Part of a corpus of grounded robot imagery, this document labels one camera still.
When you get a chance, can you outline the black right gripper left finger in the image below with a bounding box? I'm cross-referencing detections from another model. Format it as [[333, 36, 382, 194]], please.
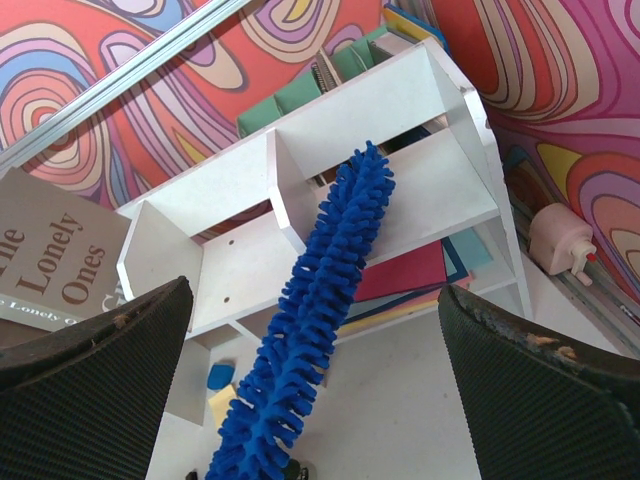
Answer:
[[1, 277, 193, 479]]

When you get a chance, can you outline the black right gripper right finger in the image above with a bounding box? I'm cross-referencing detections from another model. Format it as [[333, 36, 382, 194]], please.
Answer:
[[438, 285, 639, 479]]

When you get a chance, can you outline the blue microfiber duster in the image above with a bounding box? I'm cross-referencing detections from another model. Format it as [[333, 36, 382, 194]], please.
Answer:
[[206, 142, 395, 479]]

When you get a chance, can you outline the white wooden bookshelf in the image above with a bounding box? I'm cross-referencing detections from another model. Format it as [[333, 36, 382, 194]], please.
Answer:
[[117, 40, 532, 425]]

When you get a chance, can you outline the yellow sticky note pad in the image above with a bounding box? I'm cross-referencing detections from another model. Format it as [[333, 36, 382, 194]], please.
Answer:
[[208, 384, 237, 429]]

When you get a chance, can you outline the blue eraser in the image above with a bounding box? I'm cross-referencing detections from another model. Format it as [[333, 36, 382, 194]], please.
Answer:
[[207, 363, 235, 391]]

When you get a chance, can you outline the beige Lonely Ones book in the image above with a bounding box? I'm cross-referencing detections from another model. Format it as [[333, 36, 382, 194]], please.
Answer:
[[1, 169, 130, 332]]

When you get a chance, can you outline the dark blue paper sheet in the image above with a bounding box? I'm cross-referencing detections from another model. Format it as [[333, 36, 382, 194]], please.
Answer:
[[441, 237, 469, 284]]

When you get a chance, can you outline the magenta paper sheet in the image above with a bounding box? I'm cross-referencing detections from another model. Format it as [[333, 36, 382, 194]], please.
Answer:
[[354, 240, 447, 302]]

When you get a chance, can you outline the green desk organizer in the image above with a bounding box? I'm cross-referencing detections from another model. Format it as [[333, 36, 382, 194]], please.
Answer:
[[236, 26, 416, 138]]

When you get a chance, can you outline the blue yellow book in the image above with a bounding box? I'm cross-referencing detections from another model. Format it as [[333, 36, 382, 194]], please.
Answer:
[[382, 2, 450, 53]]

